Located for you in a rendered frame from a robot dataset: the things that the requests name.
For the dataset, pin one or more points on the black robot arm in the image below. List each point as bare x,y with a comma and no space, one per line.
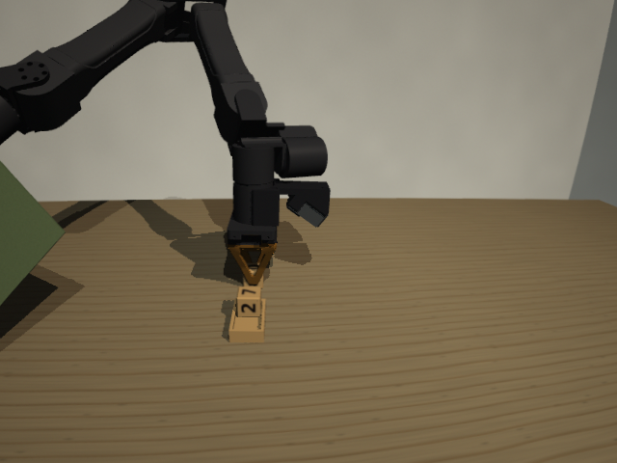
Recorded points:
43,91

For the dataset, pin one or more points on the tan number cube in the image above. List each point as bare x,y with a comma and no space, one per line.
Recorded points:
253,267
248,301

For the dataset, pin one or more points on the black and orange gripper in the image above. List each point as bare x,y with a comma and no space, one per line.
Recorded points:
258,238

